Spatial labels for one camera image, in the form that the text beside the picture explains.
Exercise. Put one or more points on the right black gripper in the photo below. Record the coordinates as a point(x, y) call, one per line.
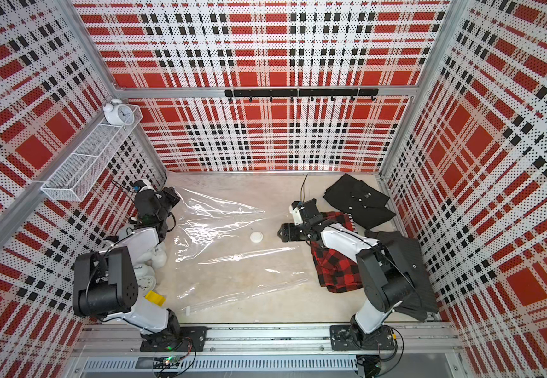
point(288, 228)

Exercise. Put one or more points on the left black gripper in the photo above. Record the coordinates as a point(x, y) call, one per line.
point(168, 193)

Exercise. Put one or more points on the red black plaid shirt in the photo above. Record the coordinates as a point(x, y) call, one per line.
point(335, 272)

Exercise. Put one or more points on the clear plastic vacuum bag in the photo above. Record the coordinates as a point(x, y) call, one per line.
point(225, 251)

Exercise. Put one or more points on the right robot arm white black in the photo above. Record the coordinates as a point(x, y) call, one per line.
point(384, 284)

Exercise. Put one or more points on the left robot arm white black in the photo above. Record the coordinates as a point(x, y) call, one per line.
point(106, 282)

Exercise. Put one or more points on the black folded shirt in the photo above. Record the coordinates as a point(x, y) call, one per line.
point(366, 205)

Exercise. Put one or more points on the white alarm clock on table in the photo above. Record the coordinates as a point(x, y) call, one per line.
point(145, 263)

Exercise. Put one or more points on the yellow small block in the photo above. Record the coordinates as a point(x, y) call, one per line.
point(155, 298)

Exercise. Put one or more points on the white alarm clock on shelf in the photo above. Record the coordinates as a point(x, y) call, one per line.
point(118, 113)

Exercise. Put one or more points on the white wire mesh shelf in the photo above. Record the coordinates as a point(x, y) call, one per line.
point(72, 180)

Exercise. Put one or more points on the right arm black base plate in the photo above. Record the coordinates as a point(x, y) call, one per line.
point(350, 338)

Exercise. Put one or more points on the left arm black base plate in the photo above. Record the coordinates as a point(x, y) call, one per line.
point(191, 338)

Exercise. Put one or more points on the black wall hook rail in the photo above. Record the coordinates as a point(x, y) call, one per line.
point(301, 92)

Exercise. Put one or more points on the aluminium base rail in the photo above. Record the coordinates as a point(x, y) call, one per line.
point(430, 349)

